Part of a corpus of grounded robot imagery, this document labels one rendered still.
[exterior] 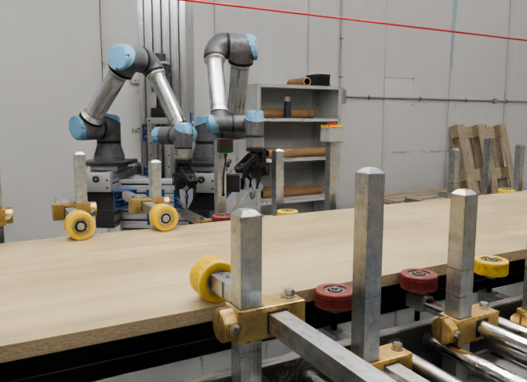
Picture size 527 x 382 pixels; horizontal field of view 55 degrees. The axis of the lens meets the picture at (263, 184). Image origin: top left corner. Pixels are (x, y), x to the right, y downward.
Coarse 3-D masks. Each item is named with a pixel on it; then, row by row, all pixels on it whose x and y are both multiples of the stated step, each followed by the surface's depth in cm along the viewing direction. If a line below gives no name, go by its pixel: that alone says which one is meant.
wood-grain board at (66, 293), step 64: (512, 192) 242; (0, 256) 127; (64, 256) 127; (128, 256) 128; (192, 256) 128; (320, 256) 128; (384, 256) 128; (512, 256) 134; (0, 320) 87; (64, 320) 87; (128, 320) 87; (192, 320) 92
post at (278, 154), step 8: (272, 152) 201; (280, 152) 200; (272, 160) 202; (280, 160) 200; (272, 168) 202; (280, 168) 200; (272, 176) 203; (280, 176) 201; (272, 184) 203; (280, 184) 201; (272, 192) 203; (280, 192) 202; (272, 200) 204; (280, 200) 202; (272, 208) 204; (280, 208) 203
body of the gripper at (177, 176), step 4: (176, 160) 211; (180, 160) 210; (184, 160) 210; (188, 160) 211; (180, 164) 213; (184, 164) 213; (176, 172) 218; (176, 176) 212; (180, 176) 211; (176, 180) 212; (180, 180) 211; (184, 180) 212; (180, 184) 211; (184, 184) 212
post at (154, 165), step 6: (150, 162) 176; (156, 162) 176; (150, 168) 177; (156, 168) 177; (150, 174) 177; (156, 174) 177; (150, 180) 178; (156, 180) 177; (150, 186) 178; (156, 186) 177; (150, 192) 179; (156, 192) 178; (150, 222) 181
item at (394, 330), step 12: (504, 300) 115; (516, 300) 115; (504, 312) 113; (408, 324) 101; (420, 324) 101; (384, 336) 96; (396, 336) 98; (408, 336) 99; (420, 336) 101; (348, 348) 92; (408, 348) 100; (420, 348) 102; (480, 348) 110; (264, 360) 86; (276, 360) 86; (288, 360) 86; (300, 360) 88; (432, 360) 104; (216, 372) 82; (228, 372) 82; (264, 372) 84; (276, 372) 85; (288, 372) 87; (468, 372) 107
